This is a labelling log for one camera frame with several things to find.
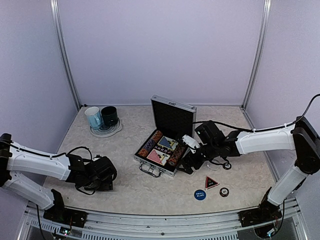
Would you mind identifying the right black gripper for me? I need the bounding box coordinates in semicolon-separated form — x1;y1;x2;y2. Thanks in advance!
175;141;219;175

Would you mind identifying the red playing card deck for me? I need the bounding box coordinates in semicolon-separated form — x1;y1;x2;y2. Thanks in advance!
146;149;173;166

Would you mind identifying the blue playing card deck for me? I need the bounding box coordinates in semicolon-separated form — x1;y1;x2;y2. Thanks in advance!
157;136;179;151

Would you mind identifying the clear round dealer button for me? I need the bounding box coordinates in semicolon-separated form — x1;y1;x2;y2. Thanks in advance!
207;162;221;171

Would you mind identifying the red triangular button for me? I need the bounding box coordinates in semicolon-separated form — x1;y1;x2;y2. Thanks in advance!
205;176;219;190

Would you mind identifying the blue small blind button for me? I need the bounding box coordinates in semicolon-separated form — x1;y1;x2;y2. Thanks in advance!
194;189;207;201

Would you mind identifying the black poker chip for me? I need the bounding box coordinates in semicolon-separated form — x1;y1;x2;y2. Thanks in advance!
222;163;232;170
219;187;230;198

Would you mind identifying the aluminium poker case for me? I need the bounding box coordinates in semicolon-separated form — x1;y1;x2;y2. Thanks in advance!
134;95;197;178

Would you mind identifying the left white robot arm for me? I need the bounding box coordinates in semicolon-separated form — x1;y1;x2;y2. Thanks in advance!
0;133;117;223

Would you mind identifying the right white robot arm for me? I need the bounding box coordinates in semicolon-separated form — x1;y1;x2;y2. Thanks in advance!
178;116;320;222

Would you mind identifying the right chip row in case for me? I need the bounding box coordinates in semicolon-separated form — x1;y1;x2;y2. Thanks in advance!
167;144;187;167

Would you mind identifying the chip row in case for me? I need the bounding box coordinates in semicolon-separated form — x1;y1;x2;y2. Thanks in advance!
167;144;187;167
137;130;163;158

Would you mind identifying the left chip row in case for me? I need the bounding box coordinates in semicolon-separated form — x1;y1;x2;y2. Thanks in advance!
137;130;163;158

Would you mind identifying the grey round coaster tray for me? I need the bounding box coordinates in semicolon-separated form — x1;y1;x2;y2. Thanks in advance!
90;118;122;138

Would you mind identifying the dark green mug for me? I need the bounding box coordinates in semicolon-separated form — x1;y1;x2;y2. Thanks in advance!
101;106;118;127

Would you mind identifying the light blue mug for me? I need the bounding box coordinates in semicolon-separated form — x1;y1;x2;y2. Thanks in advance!
84;106;103;130

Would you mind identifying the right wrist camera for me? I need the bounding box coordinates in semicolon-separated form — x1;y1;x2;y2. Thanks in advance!
182;134;200;150

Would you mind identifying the front aluminium rail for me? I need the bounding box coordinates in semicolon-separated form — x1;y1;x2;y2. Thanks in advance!
17;199;308;240

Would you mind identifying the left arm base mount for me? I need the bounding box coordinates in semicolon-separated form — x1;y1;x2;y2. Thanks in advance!
43;208;88;228

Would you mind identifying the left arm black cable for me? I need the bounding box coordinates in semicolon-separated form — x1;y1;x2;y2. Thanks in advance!
7;139;101;195

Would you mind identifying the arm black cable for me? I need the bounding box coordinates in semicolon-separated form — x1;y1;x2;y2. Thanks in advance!
192;93;320;132
7;139;101;195

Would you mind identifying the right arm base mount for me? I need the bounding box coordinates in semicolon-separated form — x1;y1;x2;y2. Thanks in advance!
238;207;282;227

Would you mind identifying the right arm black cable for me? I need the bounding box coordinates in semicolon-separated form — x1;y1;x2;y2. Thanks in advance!
192;93;320;132

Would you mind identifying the left aluminium frame post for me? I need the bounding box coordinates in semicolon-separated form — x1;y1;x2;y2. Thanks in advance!
50;0;82;111

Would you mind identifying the aluminium frame post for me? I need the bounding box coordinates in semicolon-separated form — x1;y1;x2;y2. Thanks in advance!
50;0;82;111
241;0;272;112

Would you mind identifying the right aluminium frame post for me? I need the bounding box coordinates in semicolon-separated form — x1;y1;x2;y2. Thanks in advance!
241;0;272;112

